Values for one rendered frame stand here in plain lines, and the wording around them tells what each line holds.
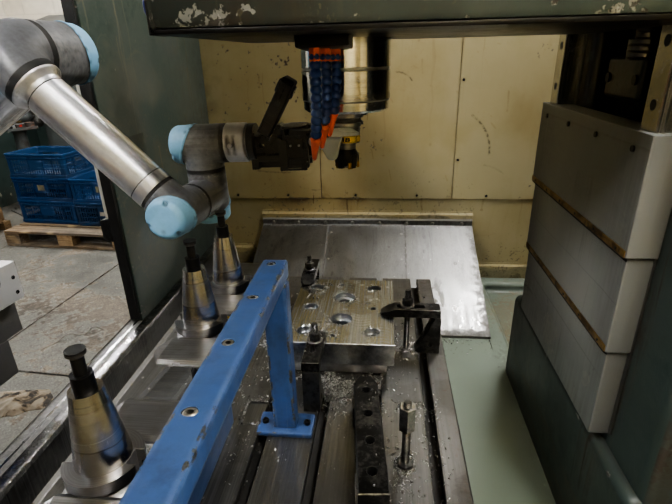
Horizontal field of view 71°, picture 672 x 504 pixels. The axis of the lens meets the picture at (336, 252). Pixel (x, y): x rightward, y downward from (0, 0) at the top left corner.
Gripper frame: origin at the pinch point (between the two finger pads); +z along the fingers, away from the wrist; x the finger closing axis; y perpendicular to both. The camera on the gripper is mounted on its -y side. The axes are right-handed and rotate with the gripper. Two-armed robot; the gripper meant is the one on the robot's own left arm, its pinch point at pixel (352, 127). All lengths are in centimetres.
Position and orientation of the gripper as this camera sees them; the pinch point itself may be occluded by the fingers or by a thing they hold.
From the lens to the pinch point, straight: 91.5
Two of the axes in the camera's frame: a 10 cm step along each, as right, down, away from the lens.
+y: 0.5, 9.2, 3.8
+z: 9.9, -0.1, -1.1
